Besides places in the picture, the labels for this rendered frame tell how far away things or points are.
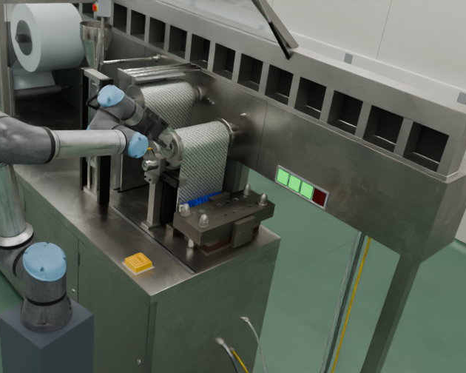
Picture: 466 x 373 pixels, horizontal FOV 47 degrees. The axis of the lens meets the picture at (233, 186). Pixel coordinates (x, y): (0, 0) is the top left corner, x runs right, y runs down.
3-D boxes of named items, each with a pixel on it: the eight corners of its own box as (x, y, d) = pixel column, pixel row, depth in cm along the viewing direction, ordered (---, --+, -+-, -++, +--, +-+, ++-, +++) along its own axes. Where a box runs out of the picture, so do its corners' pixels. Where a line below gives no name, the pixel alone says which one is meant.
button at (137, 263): (124, 263, 192) (124, 257, 191) (140, 257, 197) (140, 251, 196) (135, 274, 188) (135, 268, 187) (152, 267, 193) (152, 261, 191)
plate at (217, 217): (172, 226, 206) (174, 212, 203) (245, 200, 232) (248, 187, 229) (199, 246, 196) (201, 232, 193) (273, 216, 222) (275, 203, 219)
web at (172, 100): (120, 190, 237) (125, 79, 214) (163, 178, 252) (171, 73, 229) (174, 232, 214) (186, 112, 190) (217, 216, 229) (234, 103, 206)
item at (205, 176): (176, 206, 209) (180, 163, 200) (220, 192, 224) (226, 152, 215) (177, 207, 208) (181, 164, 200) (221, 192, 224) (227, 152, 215)
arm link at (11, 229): (18, 289, 159) (-23, 126, 128) (-10, 266, 167) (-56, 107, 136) (52, 267, 168) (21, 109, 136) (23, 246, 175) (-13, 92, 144)
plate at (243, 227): (229, 246, 209) (234, 222, 204) (248, 238, 216) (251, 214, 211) (234, 249, 208) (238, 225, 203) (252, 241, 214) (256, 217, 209)
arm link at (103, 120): (100, 146, 164) (118, 115, 166) (76, 134, 170) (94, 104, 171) (115, 156, 171) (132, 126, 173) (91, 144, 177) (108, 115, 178)
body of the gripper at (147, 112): (171, 126, 189) (150, 108, 179) (157, 145, 188) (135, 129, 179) (157, 118, 193) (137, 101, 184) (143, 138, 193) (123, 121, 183)
